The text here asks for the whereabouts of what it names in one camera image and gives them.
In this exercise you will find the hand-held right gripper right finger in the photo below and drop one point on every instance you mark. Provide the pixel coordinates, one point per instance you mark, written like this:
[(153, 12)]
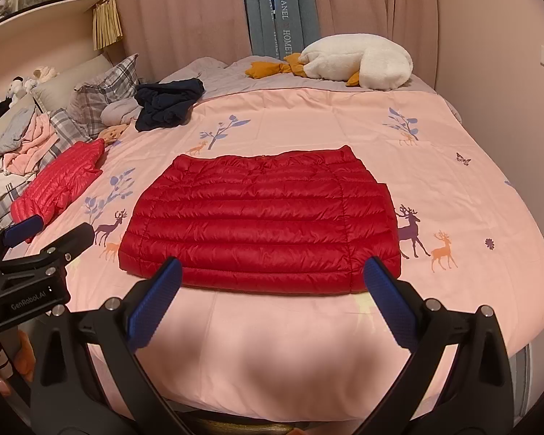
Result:
[(387, 304)]

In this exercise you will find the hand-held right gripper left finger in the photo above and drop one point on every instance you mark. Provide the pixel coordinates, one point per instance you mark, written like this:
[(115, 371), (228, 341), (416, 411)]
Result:
[(156, 300)]

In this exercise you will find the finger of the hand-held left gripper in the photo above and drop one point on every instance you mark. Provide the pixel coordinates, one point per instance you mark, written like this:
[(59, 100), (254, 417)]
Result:
[(25, 229), (75, 240)]

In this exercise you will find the red puffer jacket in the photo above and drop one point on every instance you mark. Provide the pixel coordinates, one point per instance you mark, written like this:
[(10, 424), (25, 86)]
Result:
[(263, 222)]

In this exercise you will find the white striped cloth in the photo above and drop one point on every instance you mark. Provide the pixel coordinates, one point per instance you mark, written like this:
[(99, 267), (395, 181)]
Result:
[(0, 190)]

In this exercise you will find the coral pink puffer jacket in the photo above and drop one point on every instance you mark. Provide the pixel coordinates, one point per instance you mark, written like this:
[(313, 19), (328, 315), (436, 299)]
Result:
[(56, 181)]

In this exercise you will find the pink garment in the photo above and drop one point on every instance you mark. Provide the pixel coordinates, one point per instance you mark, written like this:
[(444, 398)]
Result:
[(31, 145)]

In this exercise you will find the grey blue garment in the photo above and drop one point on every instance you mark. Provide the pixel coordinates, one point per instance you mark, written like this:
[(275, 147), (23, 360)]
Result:
[(11, 131)]

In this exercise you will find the small plaid pillow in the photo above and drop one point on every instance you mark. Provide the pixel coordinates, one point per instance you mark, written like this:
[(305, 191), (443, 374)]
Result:
[(70, 129)]

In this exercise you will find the peach plush toy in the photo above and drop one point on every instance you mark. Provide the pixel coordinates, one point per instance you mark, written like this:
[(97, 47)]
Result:
[(113, 135)]

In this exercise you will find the pink deer-print duvet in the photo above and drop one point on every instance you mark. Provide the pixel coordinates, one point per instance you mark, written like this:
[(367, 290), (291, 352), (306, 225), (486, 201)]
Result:
[(276, 358)]

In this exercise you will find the light grey garment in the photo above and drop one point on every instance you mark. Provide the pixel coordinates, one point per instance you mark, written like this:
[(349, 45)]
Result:
[(120, 111)]

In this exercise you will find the black and white plush toy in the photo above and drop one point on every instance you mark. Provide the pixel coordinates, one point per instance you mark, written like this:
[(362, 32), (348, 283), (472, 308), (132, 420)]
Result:
[(17, 90)]

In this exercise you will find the large plaid pillow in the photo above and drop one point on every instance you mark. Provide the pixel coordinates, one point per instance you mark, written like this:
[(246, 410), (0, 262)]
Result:
[(106, 93)]

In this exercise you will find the beige headboard cushion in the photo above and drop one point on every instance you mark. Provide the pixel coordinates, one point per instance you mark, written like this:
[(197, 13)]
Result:
[(72, 75)]

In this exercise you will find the navy blue garment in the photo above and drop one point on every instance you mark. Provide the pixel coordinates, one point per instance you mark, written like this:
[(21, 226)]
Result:
[(167, 102)]

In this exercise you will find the white goose plush toy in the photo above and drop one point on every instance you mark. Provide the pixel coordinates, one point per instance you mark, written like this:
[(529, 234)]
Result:
[(362, 61)]

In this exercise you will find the pink curtain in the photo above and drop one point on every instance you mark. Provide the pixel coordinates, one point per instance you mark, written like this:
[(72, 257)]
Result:
[(181, 13), (371, 0)]

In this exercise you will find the blue grey lettered curtain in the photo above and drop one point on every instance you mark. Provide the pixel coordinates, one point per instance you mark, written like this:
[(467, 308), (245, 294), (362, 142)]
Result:
[(281, 9)]

